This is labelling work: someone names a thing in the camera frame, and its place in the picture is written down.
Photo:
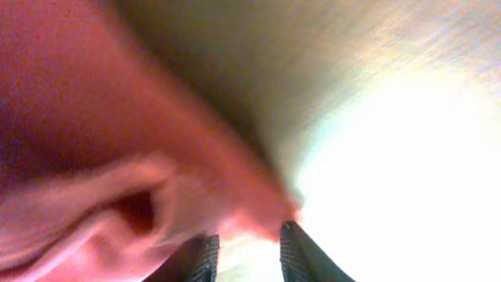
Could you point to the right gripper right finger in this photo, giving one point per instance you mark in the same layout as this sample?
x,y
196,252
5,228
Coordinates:
x,y
303,260

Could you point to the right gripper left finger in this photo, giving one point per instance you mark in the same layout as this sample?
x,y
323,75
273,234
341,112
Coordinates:
x,y
195,261

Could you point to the orange printed t-shirt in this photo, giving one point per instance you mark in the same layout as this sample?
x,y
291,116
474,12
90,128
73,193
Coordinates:
x,y
109,164

